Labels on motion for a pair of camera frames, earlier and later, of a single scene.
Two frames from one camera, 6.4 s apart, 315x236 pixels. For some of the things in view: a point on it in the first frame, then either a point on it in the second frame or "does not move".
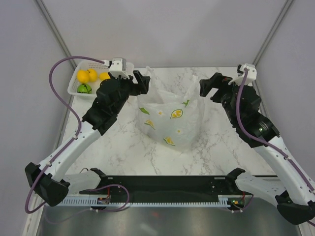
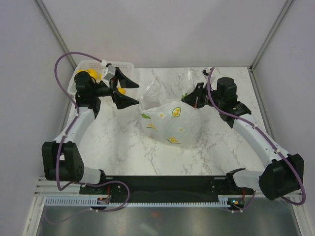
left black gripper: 142,82 -> 121,101
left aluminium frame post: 47,17 does not move
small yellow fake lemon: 92,75 does not move
